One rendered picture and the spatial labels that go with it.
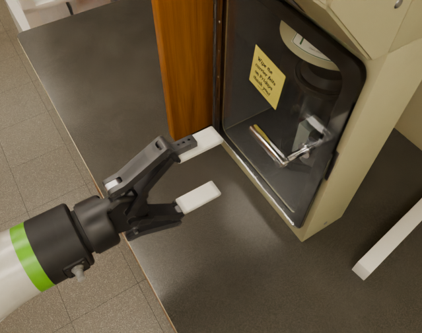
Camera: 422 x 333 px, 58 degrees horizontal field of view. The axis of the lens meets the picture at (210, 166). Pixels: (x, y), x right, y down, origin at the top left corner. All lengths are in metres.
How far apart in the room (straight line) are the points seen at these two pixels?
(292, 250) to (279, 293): 0.09
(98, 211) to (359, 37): 0.36
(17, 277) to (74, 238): 0.08
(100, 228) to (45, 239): 0.06
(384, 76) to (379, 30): 0.09
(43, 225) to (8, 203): 1.66
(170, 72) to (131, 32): 0.51
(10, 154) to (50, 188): 0.35
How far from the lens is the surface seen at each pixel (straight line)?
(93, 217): 0.52
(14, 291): 0.53
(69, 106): 1.08
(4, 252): 0.52
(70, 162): 2.20
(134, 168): 0.49
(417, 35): 0.48
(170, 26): 0.74
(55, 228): 0.51
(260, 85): 0.64
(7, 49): 3.06
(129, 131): 0.98
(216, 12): 0.70
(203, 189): 0.63
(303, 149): 0.60
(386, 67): 0.48
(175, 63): 0.79
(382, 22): 0.41
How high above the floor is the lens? 1.67
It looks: 55 degrees down
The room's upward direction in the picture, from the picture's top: straight up
